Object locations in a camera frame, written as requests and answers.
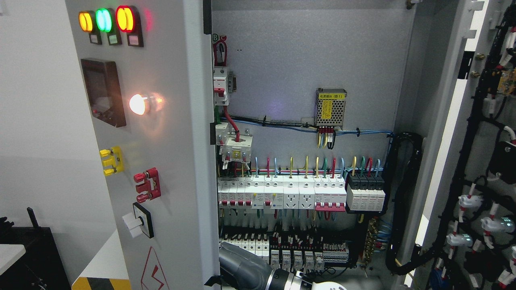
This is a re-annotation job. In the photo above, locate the grey robotic left hand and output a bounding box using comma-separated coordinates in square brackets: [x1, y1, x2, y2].
[219, 242, 273, 290]

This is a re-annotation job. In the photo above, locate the grey cabinet door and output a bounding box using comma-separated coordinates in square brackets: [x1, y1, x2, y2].
[387, 0, 515, 290]
[66, 0, 219, 290]

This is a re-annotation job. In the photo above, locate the white lower breaker row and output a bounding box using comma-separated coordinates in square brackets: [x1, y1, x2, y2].
[219, 236, 270, 261]

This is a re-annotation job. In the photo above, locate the red high voltage warning sticker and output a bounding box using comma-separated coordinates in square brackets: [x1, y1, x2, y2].
[140, 246, 170, 290]

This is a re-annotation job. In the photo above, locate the white breaker and socket row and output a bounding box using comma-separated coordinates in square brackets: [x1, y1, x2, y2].
[217, 174, 347, 212]

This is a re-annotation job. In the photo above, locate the white current transformer block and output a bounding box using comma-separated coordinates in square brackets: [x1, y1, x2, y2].
[214, 122, 253, 163]

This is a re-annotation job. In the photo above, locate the black white surge protector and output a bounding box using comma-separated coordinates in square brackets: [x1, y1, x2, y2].
[346, 174, 386, 212]

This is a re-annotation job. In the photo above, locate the metal mesh power supply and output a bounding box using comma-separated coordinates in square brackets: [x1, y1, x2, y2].
[314, 87, 347, 127]

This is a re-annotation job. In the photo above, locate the red three pole main breaker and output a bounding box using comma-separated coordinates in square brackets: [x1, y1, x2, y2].
[212, 66, 230, 106]

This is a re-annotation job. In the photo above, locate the black box at left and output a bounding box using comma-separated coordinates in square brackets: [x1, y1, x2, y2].
[0, 207, 71, 290]

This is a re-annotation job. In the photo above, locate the black digital power meter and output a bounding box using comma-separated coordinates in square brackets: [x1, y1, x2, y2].
[81, 58, 127, 127]

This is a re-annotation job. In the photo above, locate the red indicator lamp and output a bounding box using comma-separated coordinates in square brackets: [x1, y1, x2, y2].
[116, 5, 144, 47]

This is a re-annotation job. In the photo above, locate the green indicator lamp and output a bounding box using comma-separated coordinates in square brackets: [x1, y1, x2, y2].
[96, 8, 122, 46]

